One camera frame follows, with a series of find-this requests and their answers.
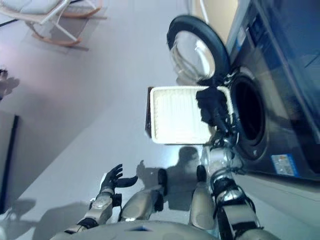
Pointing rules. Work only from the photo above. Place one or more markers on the white woven laundry basket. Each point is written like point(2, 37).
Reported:
point(177, 117)

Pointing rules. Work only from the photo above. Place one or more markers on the robot right leg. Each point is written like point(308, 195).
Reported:
point(202, 205)

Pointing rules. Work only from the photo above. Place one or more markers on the blue energy label sticker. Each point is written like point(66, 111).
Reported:
point(282, 165)

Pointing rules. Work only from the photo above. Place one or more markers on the plain black garment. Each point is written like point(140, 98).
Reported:
point(208, 105)

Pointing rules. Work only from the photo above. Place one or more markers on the grey seat cushion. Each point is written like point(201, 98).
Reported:
point(40, 5)

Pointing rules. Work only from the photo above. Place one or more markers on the black edged grey panel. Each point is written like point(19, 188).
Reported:
point(6, 162)

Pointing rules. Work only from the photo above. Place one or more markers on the robot right black hand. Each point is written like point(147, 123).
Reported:
point(225, 122)

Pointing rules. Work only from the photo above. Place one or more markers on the round glass washer door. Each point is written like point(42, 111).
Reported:
point(220, 45)

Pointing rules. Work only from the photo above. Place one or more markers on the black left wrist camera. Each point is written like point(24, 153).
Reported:
point(118, 200)

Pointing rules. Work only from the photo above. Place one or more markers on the robot left silver arm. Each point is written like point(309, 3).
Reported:
point(100, 207)

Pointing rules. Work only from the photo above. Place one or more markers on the dark grey washing machine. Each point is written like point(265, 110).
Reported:
point(280, 112)

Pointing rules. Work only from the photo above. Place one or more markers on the robot left black hand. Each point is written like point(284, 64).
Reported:
point(111, 181)

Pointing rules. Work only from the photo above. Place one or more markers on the robot right silver arm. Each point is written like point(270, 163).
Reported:
point(220, 160)

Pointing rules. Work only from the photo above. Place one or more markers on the robot grey torso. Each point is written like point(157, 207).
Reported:
point(162, 232)

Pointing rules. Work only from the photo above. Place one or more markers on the white rocking chair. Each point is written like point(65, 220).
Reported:
point(47, 17)

